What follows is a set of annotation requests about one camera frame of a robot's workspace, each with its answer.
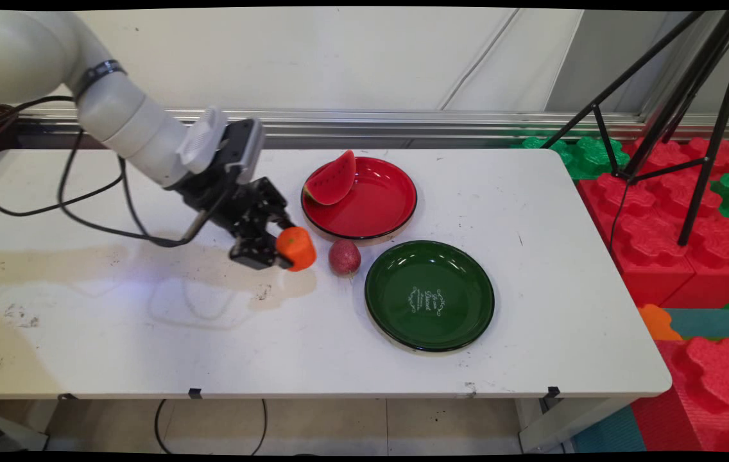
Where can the red toy radish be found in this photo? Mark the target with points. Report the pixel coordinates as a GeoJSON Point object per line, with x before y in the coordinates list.
{"type": "Point", "coordinates": [344, 255]}

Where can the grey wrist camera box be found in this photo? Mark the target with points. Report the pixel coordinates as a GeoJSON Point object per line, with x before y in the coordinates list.
{"type": "Point", "coordinates": [246, 147]}

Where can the red round plate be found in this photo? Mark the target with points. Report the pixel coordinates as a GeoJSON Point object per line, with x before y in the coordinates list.
{"type": "Point", "coordinates": [380, 202]}

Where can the orange foam piece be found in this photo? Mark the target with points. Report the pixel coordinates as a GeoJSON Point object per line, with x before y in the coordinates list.
{"type": "Point", "coordinates": [658, 323]}

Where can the aluminium wall rail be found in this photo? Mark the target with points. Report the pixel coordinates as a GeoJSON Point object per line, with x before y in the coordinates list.
{"type": "Point", "coordinates": [467, 125]}

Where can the white table leg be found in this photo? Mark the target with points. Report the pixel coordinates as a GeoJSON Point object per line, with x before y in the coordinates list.
{"type": "Point", "coordinates": [570, 423]}

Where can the orange toy tangerine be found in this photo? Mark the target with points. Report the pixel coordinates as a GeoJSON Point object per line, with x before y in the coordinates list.
{"type": "Point", "coordinates": [298, 249]}

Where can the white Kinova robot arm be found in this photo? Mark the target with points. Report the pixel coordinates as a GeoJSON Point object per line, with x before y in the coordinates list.
{"type": "Point", "coordinates": [127, 122]}

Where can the teal foam mat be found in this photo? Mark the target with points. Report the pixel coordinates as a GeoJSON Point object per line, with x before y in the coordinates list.
{"type": "Point", "coordinates": [714, 323]}

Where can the dark green round plate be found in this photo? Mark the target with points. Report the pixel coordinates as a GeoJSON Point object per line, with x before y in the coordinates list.
{"type": "Point", "coordinates": [448, 308]}

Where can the black table clip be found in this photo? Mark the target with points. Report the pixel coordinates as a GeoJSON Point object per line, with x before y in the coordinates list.
{"type": "Point", "coordinates": [195, 393]}
{"type": "Point", "coordinates": [553, 392]}

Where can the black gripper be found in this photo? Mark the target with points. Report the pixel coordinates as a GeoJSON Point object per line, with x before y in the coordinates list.
{"type": "Point", "coordinates": [230, 205]}

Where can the black camera tripod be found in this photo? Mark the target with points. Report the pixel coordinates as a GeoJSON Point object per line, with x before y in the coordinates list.
{"type": "Point", "coordinates": [717, 122]}

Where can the red toy watermelon slice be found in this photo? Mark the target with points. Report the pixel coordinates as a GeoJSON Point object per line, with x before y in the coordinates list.
{"type": "Point", "coordinates": [334, 183]}

